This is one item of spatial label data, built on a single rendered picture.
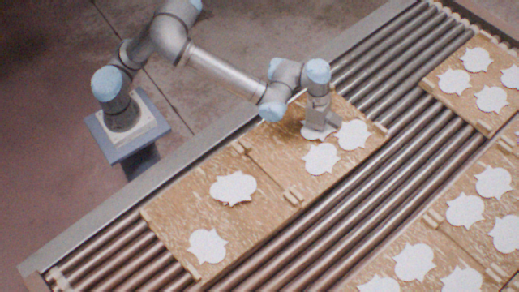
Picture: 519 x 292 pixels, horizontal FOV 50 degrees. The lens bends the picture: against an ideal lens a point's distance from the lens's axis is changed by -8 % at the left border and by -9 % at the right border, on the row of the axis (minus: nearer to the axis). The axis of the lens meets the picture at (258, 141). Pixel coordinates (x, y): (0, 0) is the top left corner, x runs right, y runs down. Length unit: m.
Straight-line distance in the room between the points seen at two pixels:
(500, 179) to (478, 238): 0.24
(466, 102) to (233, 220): 0.96
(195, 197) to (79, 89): 1.92
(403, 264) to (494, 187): 0.43
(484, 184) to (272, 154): 0.73
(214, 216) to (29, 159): 1.82
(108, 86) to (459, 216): 1.26
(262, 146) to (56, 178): 1.62
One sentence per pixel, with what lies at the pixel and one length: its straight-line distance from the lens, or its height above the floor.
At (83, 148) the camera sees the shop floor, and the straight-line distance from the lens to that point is 3.44.
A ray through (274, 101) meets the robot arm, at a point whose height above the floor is 1.23.
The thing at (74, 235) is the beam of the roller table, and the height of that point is 0.92.
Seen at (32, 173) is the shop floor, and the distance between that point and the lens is 3.48.
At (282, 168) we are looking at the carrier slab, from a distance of 2.00.
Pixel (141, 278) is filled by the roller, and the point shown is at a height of 0.92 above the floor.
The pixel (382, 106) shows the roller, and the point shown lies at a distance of 2.19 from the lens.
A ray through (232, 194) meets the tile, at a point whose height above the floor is 0.97.
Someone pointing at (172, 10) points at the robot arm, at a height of 1.45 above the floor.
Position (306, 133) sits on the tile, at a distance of 2.06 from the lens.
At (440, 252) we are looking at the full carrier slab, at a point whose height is 0.94.
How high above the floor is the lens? 2.61
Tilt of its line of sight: 54 degrees down
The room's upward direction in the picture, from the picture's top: 8 degrees counter-clockwise
